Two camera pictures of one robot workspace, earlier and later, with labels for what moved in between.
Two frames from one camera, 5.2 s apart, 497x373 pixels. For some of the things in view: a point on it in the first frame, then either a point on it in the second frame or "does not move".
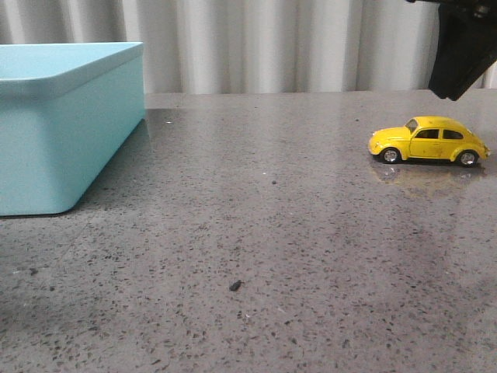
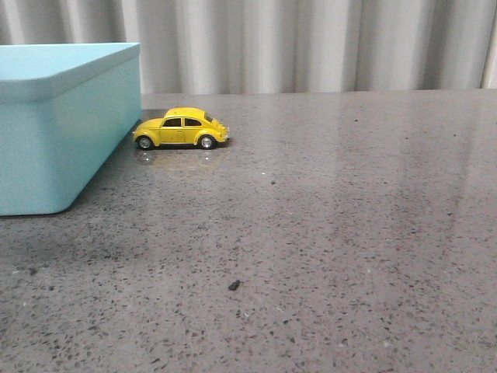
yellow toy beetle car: (429, 138) to (181, 126)
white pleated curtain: (250, 47) does not move
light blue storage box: (67, 113) does not move
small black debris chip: (235, 285) does not move
